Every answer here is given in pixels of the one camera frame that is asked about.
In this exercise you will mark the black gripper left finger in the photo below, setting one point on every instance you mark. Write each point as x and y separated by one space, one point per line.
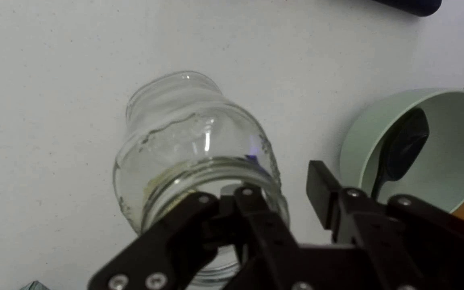
265 236

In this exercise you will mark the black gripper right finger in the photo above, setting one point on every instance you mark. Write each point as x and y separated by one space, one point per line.
404 243

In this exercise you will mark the clear glass jar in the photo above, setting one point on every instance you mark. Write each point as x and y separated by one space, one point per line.
189 140

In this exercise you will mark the black plastic spoon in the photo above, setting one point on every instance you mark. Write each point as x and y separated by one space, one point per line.
404 146

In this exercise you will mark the pale green bowl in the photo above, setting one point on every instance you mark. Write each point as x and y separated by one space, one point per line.
458 140

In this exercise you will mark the white table board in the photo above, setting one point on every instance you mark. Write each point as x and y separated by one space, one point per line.
56 82

